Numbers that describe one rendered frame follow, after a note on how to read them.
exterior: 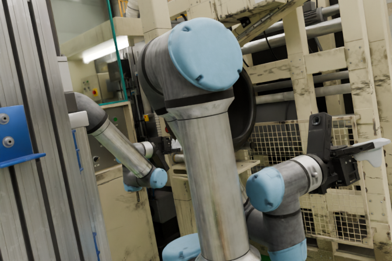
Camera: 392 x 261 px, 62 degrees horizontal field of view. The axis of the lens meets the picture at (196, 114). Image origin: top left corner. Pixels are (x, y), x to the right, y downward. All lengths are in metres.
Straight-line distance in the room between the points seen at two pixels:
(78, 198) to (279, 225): 0.38
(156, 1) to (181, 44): 1.54
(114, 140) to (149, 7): 1.05
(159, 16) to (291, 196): 1.53
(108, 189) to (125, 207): 0.16
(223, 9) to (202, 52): 1.48
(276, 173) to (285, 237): 0.12
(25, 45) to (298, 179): 0.55
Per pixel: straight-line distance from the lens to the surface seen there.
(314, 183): 0.70
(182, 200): 2.04
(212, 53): 0.49
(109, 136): 1.13
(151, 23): 1.98
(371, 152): 0.82
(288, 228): 0.67
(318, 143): 0.76
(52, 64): 0.66
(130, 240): 2.08
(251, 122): 1.84
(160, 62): 0.52
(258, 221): 0.71
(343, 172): 0.77
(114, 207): 1.97
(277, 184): 0.62
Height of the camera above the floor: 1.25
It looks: 4 degrees down
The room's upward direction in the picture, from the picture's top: 10 degrees counter-clockwise
